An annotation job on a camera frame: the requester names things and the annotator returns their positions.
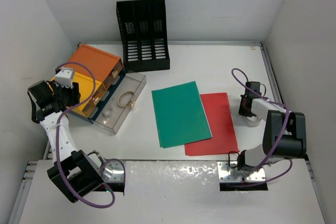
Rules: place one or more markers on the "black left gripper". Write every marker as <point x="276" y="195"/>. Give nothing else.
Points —
<point x="73" y="93"/>

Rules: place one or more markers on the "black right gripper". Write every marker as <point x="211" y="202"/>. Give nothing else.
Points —
<point x="241" y="111"/>

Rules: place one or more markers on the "brown tape roll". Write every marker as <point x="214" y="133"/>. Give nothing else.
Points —
<point x="253" y="121"/>

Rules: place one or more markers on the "smoky yellow cabinet drawer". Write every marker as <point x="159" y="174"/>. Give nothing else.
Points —
<point x="92" y="103"/>

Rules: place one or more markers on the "clear tape roll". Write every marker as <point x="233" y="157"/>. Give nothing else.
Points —
<point x="108" y="112"/>

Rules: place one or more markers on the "yellow masking tape roll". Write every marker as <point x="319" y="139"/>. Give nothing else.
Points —
<point x="123" y="99"/>

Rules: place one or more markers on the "clear smoky drawer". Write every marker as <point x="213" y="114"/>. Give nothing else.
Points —
<point x="126" y="81"/>

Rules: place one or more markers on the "green plastic folder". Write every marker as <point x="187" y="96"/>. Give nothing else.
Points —
<point x="180" y="116"/>

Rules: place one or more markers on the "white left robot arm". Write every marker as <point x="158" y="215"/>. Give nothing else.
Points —
<point x="81" y="172"/>

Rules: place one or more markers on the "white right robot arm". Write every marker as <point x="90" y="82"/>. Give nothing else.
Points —
<point x="284" y="134"/>

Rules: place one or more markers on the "yellow drawer cabinet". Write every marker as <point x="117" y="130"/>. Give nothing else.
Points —
<point x="85" y="86"/>

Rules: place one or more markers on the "red plastic folder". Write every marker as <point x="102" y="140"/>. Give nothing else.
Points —
<point x="223" y="140"/>

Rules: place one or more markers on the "black file organizer rack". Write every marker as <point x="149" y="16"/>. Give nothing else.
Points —
<point x="143" y="31"/>

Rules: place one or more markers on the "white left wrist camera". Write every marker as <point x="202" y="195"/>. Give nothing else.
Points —
<point x="64" y="77"/>

